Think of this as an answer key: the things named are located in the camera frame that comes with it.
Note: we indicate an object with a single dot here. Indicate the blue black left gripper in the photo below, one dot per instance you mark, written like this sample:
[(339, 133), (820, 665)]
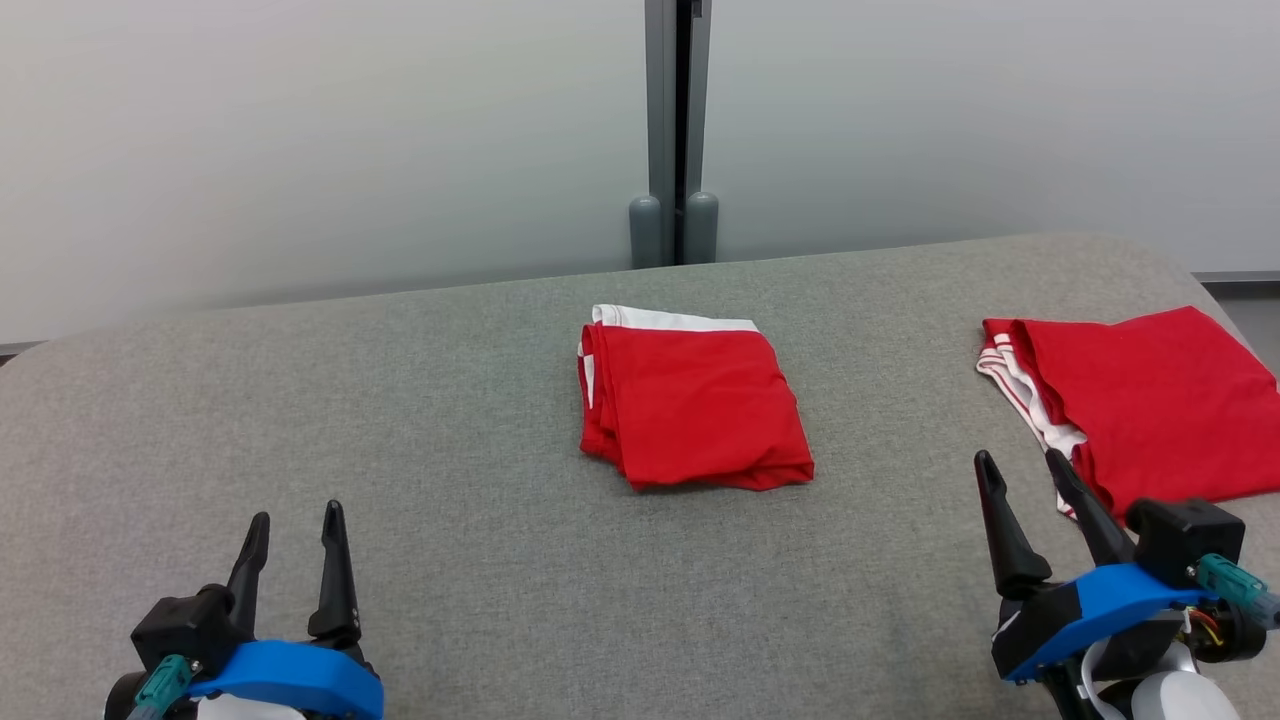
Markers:
[(300, 675)]

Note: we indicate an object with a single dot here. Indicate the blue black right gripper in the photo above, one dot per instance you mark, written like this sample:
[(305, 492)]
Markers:
[(1090, 600)]

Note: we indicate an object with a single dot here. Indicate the red basketball jersey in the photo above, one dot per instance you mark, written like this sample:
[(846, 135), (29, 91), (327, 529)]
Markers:
[(1160, 400)]

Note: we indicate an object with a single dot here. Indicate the red shorts with white stripe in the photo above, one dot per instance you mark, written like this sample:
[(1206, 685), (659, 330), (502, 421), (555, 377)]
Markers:
[(700, 410)]

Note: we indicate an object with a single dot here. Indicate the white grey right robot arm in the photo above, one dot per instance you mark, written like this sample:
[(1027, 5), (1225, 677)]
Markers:
[(1170, 690)]

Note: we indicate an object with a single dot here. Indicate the grey cylinder bumper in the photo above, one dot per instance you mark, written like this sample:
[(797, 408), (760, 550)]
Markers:
[(702, 230), (645, 235)]

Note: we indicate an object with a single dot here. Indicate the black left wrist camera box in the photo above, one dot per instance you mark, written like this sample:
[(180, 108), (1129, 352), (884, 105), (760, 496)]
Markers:
[(185, 625)]

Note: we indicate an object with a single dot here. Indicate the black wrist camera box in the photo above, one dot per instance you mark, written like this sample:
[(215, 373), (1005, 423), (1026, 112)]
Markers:
[(185, 625), (1185, 535)]

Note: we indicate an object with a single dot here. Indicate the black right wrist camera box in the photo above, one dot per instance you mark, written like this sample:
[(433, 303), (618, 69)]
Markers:
[(1185, 535)]

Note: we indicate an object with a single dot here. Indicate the grey partition post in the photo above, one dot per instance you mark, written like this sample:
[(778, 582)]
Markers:
[(678, 100)]

